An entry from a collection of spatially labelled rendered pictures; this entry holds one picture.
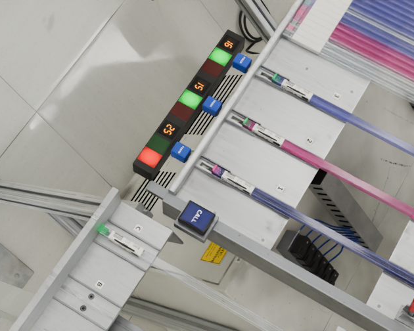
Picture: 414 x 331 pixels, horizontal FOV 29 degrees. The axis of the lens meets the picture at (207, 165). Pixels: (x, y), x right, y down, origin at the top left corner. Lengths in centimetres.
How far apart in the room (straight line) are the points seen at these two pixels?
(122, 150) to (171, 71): 28
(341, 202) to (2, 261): 84
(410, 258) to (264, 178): 28
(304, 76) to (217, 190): 29
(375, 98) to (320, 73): 44
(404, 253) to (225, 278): 42
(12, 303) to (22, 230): 35
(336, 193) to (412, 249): 41
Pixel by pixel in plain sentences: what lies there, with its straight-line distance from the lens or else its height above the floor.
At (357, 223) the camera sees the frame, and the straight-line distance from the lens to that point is 184.
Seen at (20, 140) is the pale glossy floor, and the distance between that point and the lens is 202.
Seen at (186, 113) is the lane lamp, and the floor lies 66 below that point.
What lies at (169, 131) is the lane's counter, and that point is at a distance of 144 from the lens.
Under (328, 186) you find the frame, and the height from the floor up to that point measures 66.
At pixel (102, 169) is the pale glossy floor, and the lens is 215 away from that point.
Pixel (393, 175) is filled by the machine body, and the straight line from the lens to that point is 201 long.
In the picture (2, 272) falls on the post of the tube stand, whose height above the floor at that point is 1.
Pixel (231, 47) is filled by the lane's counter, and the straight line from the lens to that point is 154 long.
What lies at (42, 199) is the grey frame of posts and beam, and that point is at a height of 32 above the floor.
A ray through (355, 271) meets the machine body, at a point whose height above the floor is 62.
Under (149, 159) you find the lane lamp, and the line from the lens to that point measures 142.
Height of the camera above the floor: 179
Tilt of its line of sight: 49 degrees down
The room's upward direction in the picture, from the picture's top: 95 degrees clockwise
